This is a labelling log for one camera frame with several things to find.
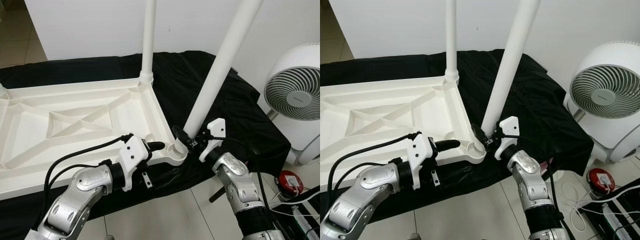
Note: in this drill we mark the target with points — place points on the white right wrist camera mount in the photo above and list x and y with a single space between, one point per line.
511 125
217 127

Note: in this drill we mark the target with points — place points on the red round device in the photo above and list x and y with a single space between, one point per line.
290 182
601 181

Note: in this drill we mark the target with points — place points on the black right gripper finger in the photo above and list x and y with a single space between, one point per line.
478 134
181 135

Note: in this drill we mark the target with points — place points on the black storage case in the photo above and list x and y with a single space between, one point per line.
310 215
625 212

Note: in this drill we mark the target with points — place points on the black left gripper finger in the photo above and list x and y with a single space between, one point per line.
155 146
447 145

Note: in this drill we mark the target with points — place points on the white round floor fan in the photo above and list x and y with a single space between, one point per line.
600 90
292 95

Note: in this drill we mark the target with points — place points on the black table cloth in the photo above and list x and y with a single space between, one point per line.
250 110
550 100

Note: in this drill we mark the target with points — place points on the white plastic table top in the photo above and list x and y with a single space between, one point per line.
350 125
30 130

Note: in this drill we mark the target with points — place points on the dark grey robot left foot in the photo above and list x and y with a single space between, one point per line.
414 237

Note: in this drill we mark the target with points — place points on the black table leg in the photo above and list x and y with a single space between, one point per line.
217 194

